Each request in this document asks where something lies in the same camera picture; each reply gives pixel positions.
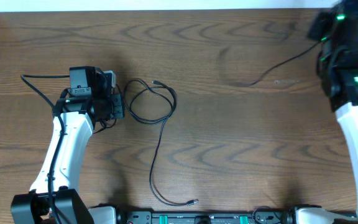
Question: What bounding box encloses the black USB cable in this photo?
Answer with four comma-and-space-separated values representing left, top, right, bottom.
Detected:
116, 78, 200, 207

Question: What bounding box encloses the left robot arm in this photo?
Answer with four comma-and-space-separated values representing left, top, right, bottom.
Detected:
11, 66, 124, 223

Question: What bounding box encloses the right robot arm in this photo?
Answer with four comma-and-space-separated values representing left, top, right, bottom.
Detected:
283, 0, 358, 223

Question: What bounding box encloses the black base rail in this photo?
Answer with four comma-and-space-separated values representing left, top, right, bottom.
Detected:
88, 205, 357, 224

